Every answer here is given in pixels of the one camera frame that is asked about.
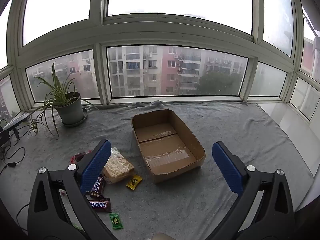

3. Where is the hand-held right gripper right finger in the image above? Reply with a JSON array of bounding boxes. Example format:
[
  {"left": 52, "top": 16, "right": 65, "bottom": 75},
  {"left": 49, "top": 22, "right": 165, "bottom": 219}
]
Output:
[{"left": 212, "top": 141, "right": 295, "bottom": 240}]

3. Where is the red snack packet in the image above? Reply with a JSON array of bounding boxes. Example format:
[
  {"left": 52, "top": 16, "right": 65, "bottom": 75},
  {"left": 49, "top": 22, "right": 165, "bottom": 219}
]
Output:
[{"left": 70, "top": 150, "right": 92, "bottom": 164}]

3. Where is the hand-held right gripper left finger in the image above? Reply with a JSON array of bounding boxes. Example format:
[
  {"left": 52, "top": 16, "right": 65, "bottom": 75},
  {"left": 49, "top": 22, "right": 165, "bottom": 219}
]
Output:
[{"left": 27, "top": 139, "right": 118, "bottom": 240}]

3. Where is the potted spider plant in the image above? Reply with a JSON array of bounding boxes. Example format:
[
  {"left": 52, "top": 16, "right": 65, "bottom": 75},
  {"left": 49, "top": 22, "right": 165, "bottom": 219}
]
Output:
[{"left": 21, "top": 61, "right": 99, "bottom": 139}]

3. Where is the white window frame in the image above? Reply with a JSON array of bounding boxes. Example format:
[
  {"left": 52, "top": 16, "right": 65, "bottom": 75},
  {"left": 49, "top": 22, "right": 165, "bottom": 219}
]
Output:
[{"left": 0, "top": 0, "right": 320, "bottom": 120}]

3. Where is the plastic sandwich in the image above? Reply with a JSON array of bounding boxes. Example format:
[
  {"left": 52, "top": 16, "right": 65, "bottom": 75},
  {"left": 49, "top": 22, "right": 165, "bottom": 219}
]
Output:
[{"left": 102, "top": 147, "right": 135, "bottom": 184}]

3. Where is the green snack packet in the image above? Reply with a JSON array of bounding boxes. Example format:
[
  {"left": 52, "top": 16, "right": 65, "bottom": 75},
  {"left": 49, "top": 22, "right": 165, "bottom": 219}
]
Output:
[{"left": 109, "top": 212, "right": 124, "bottom": 230}]

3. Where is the yellow candy packet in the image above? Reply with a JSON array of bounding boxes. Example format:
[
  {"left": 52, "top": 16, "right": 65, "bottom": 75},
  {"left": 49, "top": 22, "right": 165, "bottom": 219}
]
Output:
[{"left": 126, "top": 174, "right": 143, "bottom": 190}]

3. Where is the green pot saucer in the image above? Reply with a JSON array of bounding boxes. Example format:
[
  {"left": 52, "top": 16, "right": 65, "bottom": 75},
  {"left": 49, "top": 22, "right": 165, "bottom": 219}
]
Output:
[{"left": 61, "top": 107, "right": 88, "bottom": 127}]

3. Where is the black cable with switch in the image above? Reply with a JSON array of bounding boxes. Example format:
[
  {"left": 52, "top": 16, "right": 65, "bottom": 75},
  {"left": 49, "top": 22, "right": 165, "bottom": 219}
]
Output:
[{"left": 0, "top": 147, "right": 26, "bottom": 175}]

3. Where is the brown chocolate bar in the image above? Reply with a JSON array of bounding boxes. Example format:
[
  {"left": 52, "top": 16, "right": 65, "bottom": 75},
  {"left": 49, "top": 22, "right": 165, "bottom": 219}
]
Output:
[
  {"left": 89, "top": 174, "right": 105, "bottom": 199},
  {"left": 88, "top": 198, "right": 112, "bottom": 213}
]

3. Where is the white and black device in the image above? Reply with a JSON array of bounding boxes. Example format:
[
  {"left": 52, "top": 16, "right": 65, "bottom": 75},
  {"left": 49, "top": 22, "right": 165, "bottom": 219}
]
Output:
[{"left": 0, "top": 112, "right": 30, "bottom": 147}]

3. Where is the apartment building outside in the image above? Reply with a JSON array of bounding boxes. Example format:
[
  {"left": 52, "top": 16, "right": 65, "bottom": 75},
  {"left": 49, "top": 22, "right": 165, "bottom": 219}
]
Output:
[{"left": 107, "top": 45, "right": 248, "bottom": 97}]

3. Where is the cardboard box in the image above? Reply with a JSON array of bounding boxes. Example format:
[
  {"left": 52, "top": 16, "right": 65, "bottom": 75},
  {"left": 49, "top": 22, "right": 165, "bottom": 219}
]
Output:
[{"left": 131, "top": 109, "right": 206, "bottom": 184}]

